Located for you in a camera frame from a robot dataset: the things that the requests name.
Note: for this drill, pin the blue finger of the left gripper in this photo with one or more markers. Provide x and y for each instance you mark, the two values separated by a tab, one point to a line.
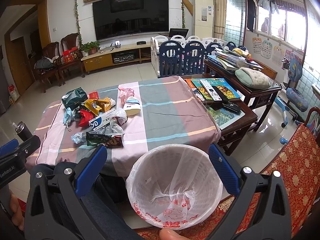
9	147

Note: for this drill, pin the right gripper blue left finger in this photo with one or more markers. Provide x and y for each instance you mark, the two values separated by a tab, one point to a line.
88	169

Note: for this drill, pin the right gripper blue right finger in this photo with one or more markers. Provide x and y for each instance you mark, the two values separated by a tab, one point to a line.
227	169

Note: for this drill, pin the dark green nut bag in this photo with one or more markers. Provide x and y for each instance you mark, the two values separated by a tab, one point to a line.
108	140

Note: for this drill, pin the white lined trash basket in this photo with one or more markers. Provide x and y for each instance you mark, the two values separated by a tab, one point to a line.
174	186

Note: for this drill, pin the white blue medicine box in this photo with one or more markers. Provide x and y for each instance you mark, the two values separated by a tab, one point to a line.
102	120

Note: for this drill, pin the blue face mask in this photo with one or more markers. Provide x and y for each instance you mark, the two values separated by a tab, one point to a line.
68	118

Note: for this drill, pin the yellow snack wrapper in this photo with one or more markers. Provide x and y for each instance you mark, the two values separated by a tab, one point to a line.
97	106

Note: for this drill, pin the pink plastic bag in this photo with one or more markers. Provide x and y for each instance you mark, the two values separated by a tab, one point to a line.
125	93

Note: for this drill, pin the person left hand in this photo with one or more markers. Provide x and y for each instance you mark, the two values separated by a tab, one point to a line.
17	217

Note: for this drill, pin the person right thumb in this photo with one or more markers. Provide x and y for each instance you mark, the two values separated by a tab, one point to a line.
168	234

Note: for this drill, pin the crumpled clear plastic wrapper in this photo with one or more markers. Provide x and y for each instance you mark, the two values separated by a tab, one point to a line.
111	128

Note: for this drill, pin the dark wooden coffee table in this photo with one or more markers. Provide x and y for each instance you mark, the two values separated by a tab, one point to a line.
233	126

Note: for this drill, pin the red foil wrapper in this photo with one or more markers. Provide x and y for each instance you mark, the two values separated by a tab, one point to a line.
85	118

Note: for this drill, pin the red gold patterned sofa cushion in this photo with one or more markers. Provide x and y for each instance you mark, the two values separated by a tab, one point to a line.
273	204

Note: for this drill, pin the black remote control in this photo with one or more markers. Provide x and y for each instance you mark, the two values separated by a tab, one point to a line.
233	107

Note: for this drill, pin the crumpled white tissue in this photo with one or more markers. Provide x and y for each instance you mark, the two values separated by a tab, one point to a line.
120	116

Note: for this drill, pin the plaid pink grey tablecloth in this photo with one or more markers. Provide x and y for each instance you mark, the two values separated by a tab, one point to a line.
170	114

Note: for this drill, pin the dark wooden side table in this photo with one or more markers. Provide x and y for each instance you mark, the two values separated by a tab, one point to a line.
254	98

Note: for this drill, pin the dark green tissue pack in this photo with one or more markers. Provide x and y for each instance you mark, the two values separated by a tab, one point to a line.
73	98

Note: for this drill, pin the small red box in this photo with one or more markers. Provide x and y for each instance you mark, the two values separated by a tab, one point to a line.
94	95

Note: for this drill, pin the white blue cup wrapper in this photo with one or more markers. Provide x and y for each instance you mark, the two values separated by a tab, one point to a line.
132	106

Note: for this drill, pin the white tv remote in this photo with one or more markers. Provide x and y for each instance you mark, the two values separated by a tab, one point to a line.
210	90

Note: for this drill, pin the green grey cushion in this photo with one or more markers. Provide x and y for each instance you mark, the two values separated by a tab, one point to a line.
253	79

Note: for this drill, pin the dark wooden armchair left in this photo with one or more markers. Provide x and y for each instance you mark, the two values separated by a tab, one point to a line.
48	65

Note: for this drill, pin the dark wooden armchair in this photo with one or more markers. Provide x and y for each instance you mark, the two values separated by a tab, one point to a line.
48	65
67	43

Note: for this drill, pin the red gift box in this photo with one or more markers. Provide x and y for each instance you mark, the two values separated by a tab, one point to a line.
72	55

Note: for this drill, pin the stack of books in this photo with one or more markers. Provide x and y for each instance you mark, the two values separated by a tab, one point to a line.
230	60

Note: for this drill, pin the dark wooden armchair right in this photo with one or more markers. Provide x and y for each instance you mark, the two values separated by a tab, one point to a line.
67	43

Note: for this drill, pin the blue white baby fence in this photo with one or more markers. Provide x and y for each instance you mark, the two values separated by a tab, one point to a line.
179	55

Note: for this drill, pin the potted green plant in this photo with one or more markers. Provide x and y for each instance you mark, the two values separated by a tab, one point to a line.
90	47

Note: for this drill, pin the wooden tv cabinet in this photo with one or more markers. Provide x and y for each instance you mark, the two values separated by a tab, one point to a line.
127	54

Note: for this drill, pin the small black monitor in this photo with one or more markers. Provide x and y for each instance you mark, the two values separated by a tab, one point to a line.
178	31

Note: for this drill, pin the large black television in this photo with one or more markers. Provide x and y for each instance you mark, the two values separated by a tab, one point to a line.
125	17

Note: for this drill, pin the white standing air conditioner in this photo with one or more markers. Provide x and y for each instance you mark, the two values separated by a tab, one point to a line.
203	14

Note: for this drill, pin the beige striped curtain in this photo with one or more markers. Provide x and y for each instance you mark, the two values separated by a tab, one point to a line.
220	7

